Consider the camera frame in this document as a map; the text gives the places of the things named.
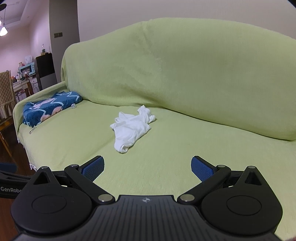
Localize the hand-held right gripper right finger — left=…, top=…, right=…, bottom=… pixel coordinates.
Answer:
left=177, top=156, right=267, bottom=205

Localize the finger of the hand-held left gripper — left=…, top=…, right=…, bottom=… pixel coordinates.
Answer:
left=0, top=163, right=34, bottom=184

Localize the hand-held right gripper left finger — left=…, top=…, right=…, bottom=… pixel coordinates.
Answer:
left=30, top=156, right=116, bottom=205

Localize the white t-shirt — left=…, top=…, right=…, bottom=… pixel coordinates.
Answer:
left=110, top=105, right=157, bottom=153

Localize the wooden table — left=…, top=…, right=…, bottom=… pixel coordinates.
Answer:
left=0, top=116, right=17, bottom=160

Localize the quilted beige chair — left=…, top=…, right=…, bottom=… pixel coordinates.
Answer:
left=0, top=71, right=18, bottom=121

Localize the green covered sofa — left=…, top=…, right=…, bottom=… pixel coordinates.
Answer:
left=13, top=17, right=296, bottom=240

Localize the teal microwave oven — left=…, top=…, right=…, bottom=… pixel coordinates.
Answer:
left=19, top=65, right=36, bottom=77

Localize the pendant ceiling lamp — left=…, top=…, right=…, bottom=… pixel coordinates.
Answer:
left=0, top=3, right=8, bottom=37

